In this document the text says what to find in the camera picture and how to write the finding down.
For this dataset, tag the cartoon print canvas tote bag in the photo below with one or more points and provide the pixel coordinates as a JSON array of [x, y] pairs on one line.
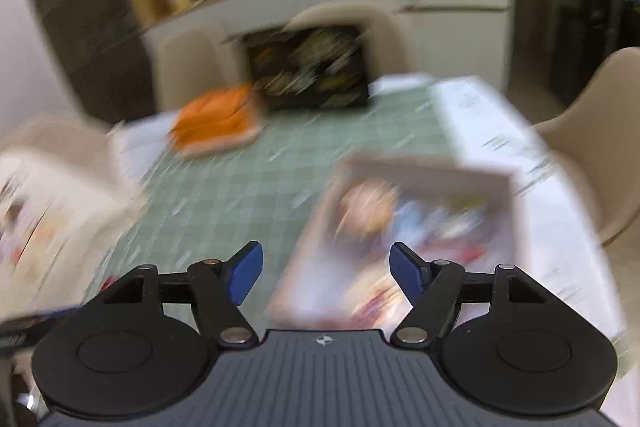
[[60, 217]]

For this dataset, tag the green checked tablecloth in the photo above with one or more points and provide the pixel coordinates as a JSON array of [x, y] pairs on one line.
[[300, 157]]

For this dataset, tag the orange box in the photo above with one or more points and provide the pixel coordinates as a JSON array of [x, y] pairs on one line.
[[215, 122]]

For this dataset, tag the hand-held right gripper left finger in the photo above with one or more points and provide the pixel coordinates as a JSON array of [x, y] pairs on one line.
[[247, 272]]

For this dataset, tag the pink cardboard box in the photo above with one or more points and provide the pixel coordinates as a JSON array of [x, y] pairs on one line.
[[500, 207]]

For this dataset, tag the large black snack bag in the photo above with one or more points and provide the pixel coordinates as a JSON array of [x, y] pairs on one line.
[[310, 67]]

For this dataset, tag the beige chair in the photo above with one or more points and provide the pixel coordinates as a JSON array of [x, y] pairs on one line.
[[345, 14], [195, 62], [600, 132], [50, 132]]

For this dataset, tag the white paper sheet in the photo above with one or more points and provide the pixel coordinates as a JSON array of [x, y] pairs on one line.
[[140, 147]]

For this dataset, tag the black sideboard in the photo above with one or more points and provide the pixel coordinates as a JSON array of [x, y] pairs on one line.
[[600, 17]]

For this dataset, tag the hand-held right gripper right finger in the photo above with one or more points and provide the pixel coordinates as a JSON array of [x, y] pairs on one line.
[[407, 272]]

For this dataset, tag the dark glass cabinet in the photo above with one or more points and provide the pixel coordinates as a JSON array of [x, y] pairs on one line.
[[75, 7]]

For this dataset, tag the white printed sheet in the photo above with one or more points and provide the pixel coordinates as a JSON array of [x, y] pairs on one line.
[[500, 132]]

